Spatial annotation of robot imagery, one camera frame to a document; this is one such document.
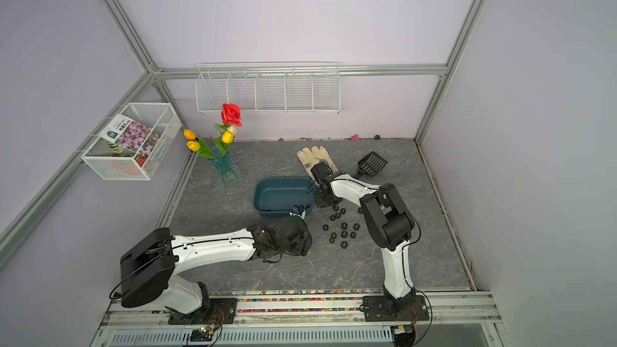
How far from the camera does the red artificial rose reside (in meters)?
0.77

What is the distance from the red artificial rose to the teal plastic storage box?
0.31m

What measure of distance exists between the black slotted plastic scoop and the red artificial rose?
0.58 metres

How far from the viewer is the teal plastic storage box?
3.21 ft

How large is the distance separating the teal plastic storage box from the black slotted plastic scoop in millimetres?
265

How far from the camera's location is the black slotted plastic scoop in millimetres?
1106
